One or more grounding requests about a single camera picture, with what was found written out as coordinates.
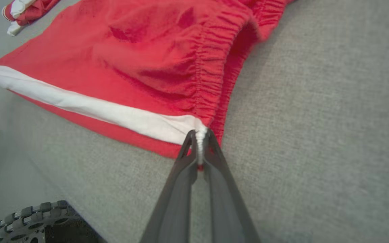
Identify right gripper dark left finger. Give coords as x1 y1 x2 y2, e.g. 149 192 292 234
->
140 130 199 243

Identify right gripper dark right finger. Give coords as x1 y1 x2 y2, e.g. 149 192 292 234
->
203 129 261 243

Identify red basketball jersey number 23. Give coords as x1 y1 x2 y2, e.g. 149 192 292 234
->
1 0 61 36

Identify red shorts with white stripe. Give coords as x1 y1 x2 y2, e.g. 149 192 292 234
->
0 0 296 171

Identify grey fabric sofa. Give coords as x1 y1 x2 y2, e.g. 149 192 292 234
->
0 0 389 243

